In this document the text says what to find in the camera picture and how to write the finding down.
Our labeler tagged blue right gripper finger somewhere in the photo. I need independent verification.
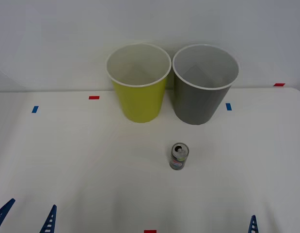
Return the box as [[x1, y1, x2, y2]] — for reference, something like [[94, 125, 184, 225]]
[[247, 215, 259, 233]]

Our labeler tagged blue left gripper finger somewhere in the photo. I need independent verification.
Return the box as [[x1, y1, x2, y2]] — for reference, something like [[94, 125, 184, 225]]
[[0, 198, 16, 229], [39, 204, 58, 233]]

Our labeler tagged grey drink can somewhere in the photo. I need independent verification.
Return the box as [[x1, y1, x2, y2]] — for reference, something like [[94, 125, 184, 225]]
[[169, 142, 190, 171]]

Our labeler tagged grey plastic waste bin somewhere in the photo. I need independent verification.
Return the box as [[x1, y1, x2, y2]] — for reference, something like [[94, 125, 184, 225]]
[[172, 43, 240, 126]]

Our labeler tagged yellow-green plastic waste bin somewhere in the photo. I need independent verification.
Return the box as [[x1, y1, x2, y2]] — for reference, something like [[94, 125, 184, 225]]
[[106, 43, 172, 124]]

